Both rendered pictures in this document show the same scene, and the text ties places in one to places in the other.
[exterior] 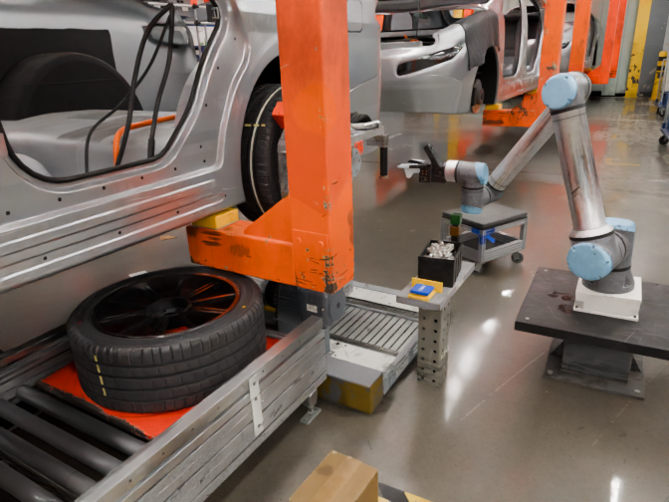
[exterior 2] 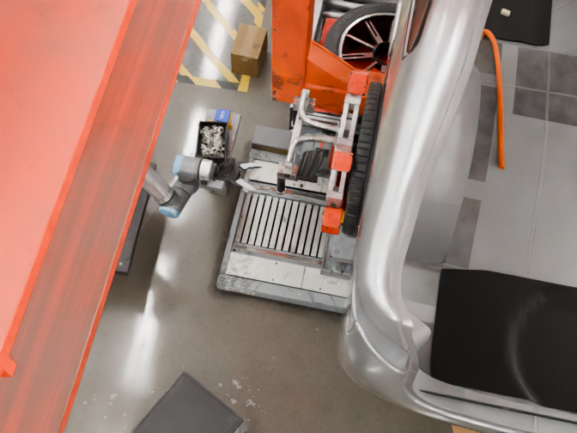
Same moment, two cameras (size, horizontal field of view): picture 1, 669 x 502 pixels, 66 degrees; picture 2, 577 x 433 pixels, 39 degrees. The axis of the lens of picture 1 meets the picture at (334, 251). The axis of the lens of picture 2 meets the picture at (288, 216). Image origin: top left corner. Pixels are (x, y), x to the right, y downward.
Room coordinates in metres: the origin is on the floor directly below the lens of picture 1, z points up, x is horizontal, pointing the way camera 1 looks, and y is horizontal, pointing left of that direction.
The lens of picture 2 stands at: (3.89, -0.85, 3.86)
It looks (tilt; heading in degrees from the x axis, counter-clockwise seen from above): 64 degrees down; 157
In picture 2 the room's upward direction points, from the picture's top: 3 degrees clockwise
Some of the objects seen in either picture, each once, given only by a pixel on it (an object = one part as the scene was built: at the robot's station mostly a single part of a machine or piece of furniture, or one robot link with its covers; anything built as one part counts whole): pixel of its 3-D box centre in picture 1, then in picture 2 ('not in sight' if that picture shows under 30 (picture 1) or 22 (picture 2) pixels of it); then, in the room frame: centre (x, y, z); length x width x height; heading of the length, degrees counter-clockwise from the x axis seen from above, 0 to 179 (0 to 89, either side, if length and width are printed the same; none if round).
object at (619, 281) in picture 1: (608, 272); not in sight; (1.90, -1.10, 0.43); 0.19 x 0.19 x 0.10
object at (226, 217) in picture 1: (214, 217); not in sight; (2.00, 0.47, 0.71); 0.14 x 0.14 x 0.05; 58
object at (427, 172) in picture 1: (433, 171); (226, 174); (2.23, -0.45, 0.80); 0.12 x 0.08 x 0.09; 59
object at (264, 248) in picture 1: (248, 225); (361, 81); (1.91, 0.33, 0.69); 0.52 x 0.17 x 0.35; 58
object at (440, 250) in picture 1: (440, 261); (212, 144); (1.90, -0.42, 0.51); 0.20 x 0.14 x 0.13; 157
